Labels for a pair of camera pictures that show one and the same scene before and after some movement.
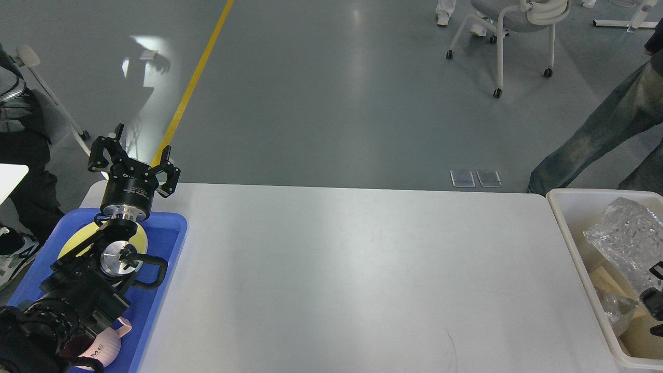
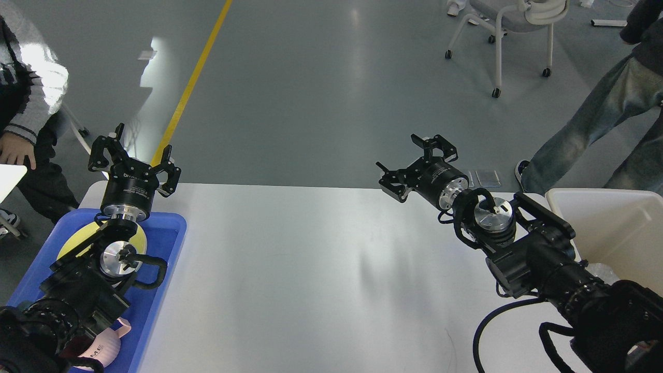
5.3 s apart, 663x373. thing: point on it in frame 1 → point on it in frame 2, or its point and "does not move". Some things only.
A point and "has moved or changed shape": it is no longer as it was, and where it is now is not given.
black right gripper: (652, 299) → (435, 181)
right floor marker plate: (489, 178) does not move
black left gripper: (130, 185) does not move
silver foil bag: (618, 310) has moved or changed shape
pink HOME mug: (105, 347) does not move
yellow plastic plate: (138, 240) does not move
